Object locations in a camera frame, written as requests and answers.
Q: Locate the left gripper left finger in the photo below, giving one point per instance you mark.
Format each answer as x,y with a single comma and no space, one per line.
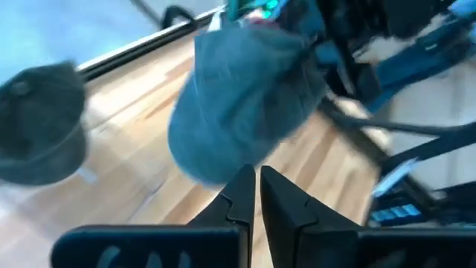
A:
230,238

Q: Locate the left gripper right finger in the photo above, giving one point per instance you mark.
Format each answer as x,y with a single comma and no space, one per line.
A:
297,238

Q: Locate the green baseball cap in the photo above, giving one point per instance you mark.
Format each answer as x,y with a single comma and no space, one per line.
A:
37,123
241,104

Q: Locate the maroon baseball cap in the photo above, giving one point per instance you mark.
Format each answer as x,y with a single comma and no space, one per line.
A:
266,23

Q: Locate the silver metal bracket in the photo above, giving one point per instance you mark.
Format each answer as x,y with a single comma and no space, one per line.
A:
394,176

